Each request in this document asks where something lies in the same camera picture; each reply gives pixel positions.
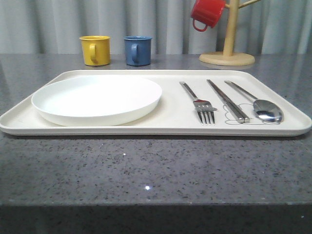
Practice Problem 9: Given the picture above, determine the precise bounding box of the silver fork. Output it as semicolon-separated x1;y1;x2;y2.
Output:
179;81;217;125

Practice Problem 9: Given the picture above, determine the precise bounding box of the white round plate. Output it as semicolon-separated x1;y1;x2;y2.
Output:
31;75;162;126

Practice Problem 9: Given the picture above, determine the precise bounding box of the silver chopstick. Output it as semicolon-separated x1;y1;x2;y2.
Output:
208;79;251;123
206;79;245;123

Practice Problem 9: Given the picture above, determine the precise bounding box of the silver spoon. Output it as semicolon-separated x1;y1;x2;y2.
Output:
224;80;284;123

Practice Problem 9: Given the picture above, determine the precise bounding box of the blue mug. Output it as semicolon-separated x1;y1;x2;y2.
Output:
124;36;152;66

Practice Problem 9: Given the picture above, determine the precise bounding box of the yellow mug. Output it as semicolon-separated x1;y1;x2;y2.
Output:
79;36;111;66

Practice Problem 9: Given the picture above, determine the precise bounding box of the wooden mug tree stand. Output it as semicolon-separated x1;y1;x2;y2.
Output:
199;0;259;66

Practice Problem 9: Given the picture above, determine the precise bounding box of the red mug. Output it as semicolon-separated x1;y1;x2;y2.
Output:
191;0;226;32

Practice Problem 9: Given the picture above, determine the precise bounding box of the grey curtain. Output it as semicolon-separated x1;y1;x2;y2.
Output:
0;0;312;55

